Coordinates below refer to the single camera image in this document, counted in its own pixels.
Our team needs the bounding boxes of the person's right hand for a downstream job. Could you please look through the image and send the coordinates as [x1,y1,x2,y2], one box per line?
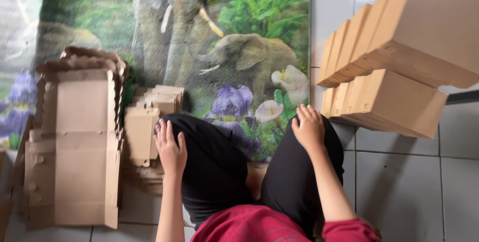
[291,104,326,153]

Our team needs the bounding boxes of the stack of folded cardboard boxes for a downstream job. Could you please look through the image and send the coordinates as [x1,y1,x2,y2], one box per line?
[316,0,479,140]

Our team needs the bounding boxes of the person's black trousers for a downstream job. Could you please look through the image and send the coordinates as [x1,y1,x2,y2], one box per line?
[154,113,345,241]

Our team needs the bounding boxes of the stack of small flat cardboard sheets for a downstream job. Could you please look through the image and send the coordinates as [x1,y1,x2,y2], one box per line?
[123,84,185,196]

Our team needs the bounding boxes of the elephant print floor mat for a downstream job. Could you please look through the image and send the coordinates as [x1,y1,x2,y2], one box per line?
[0,0,312,162]

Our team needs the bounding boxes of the person's bare foot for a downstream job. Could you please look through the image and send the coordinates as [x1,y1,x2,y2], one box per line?
[245,163,269,201]

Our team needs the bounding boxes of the stack of large flat cardboard sheets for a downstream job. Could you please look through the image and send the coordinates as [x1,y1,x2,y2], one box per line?
[22,46,130,231]

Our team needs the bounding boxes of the person's red shirt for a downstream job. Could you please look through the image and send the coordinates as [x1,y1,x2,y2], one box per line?
[190,204,381,242]

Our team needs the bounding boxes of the person's left hand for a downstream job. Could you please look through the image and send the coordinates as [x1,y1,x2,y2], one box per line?
[153,119,188,178]

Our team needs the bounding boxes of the brown cardboard piece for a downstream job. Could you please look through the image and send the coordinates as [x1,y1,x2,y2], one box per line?
[0,115,35,241]

